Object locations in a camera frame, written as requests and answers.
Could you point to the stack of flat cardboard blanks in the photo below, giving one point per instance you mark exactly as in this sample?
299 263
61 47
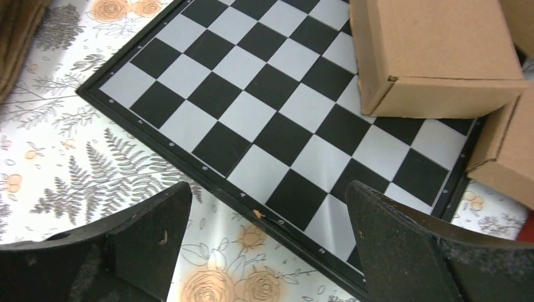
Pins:
19 22

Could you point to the red box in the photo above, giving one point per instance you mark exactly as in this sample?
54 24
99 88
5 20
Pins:
526 234

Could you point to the brown cardboard box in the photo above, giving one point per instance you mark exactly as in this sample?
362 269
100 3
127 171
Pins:
519 17

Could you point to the folded cardboard box upright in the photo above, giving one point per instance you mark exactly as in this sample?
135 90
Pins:
434 59

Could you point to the floral table mat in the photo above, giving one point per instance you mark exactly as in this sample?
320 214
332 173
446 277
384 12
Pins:
64 164

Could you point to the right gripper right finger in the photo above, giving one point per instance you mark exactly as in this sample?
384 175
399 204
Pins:
408 255

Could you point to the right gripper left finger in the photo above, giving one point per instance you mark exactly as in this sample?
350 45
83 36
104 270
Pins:
130 255

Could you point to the black white checkerboard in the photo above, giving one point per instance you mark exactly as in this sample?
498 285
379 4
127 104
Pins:
258 101

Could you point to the folded cardboard box flat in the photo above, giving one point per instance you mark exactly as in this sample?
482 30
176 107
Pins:
503 156

